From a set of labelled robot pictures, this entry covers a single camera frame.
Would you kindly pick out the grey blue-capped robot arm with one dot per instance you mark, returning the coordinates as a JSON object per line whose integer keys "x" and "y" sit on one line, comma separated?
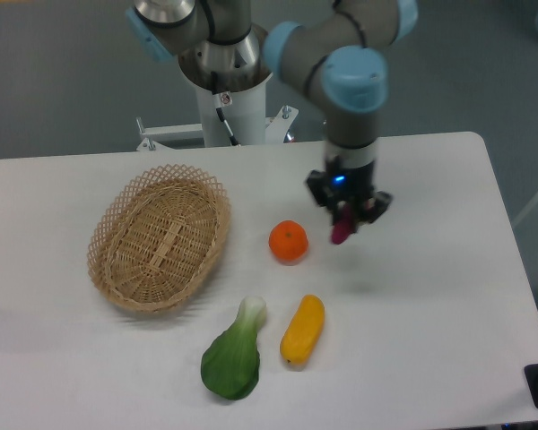
{"x": 335, "y": 65}

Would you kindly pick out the purple sweet potato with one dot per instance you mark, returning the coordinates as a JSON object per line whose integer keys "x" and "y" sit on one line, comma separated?
{"x": 343, "y": 227}

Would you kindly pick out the woven wicker basket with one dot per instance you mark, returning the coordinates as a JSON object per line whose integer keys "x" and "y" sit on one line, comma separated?
{"x": 160, "y": 238}

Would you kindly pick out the yellow mango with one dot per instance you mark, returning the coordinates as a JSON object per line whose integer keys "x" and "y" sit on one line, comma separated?
{"x": 303, "y": 331}

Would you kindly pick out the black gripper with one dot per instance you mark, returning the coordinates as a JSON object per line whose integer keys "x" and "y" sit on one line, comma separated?
{"x": 354, "y": 185}

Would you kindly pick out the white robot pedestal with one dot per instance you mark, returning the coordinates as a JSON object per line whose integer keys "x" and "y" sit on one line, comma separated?
{"x": 230, "y": 86}

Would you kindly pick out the green bok choy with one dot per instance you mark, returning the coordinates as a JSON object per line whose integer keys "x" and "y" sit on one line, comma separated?
{"x": 230, "y": 366}

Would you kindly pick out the orange mandarin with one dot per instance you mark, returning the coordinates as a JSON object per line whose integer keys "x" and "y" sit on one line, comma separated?
{"x": 288, "y": 242}

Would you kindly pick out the white base bracket frame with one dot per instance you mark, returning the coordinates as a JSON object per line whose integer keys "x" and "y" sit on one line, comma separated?
{"x": 278, "y": 129}

